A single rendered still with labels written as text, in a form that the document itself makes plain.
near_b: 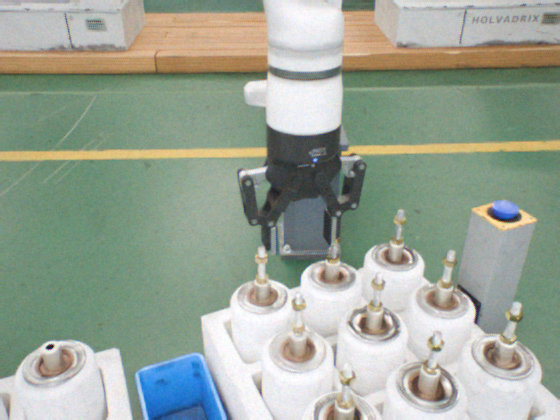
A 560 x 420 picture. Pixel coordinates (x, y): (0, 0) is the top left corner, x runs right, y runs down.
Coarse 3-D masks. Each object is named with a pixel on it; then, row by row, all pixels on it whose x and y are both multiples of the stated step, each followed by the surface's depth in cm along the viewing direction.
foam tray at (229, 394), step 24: (216, 312) 89; (216, 336) 84; (336, 336) 84; (216, 360) 84; (240, 360) 80; (408, 360) 80; (216, 384) 89; (240, 384) 77; (336, 384) 77; (240, 408) 76; (264, 408) 73; (552, 408) 74
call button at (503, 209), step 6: (492, 204) 89; (498, 204) 89; (504, 204) 89; (510, 204) 89; (492, 210) 89; (498, 210) 88; (504, 210) 87; (510, 210) 87; (516, 210) 87; (498, 216) 88; (504, 216) 87; (510, 216) 87
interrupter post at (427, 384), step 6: (420, 372) 66; (438, 372) 65; (420, 378) 66; (426, 378) 65; (432, 378) 65; (438, 378) 66; (420, 384) 67; (426, 384) 66; (432, 384) 66; (420, 390) 67; (426, 390) 66; (432, 390) 66
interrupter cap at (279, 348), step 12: (276, 336) 74; (288, 336) 74; (312, 336) 74; (276, 348) 72; (288, 348) 73; (312, 348) 72; (324, 348) 72; (276, 360) 70; (288, 360) 71; (300, 360) 71; (312, 360) 70; (300, 372) 69
